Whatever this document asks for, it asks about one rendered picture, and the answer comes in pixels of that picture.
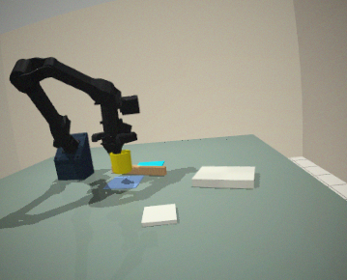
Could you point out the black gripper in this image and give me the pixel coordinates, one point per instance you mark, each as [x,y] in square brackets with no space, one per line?
[112,139]

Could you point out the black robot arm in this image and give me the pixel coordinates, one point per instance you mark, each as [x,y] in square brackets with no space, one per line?
[27,74]

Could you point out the tan wooden plank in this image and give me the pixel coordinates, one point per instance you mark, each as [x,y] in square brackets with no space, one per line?
[148,170]

